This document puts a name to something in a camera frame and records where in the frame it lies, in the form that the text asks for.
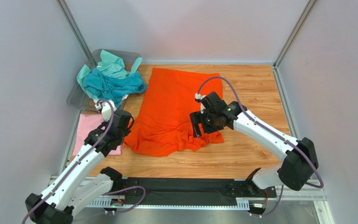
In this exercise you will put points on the light mint t shirt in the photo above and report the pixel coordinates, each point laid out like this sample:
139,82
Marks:
112,66

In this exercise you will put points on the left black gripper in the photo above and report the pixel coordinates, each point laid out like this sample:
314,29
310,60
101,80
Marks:
127,131

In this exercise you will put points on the aluminium frame rail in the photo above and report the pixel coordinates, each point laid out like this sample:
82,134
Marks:
315,196

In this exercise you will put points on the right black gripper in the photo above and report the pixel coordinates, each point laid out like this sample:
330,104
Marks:
202,119

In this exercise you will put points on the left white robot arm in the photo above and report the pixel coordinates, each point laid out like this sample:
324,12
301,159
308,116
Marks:
61,201

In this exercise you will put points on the dark teal t shirt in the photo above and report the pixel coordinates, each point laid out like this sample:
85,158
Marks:
99,86

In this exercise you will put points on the black base cloth strip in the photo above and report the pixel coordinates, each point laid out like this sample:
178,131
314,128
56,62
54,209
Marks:
189,192

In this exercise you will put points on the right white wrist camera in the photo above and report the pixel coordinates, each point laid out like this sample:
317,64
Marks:
198,99

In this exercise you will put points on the folded pink t shirt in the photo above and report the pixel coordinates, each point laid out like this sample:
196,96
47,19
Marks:
88,123

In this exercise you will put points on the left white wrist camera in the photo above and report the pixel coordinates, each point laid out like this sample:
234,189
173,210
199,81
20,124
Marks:
105,108

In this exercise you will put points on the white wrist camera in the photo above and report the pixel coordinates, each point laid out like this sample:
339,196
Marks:
198,99
105,108

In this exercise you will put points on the orange t shirt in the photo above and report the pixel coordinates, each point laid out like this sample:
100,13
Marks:
163,125

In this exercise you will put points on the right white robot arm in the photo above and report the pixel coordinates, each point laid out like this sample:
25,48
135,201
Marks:
298,159

